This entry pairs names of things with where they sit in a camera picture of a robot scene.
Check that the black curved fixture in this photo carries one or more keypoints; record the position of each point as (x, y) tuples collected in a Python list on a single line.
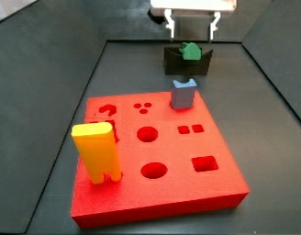
[(177, 66)]

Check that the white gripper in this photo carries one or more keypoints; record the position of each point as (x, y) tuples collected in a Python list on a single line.
[(164, 7)]

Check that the blue grey peg block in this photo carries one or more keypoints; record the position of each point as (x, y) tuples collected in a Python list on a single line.
[(183, 94)]

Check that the red block with holes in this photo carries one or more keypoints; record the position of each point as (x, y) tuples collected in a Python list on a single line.
[(177, 167)]

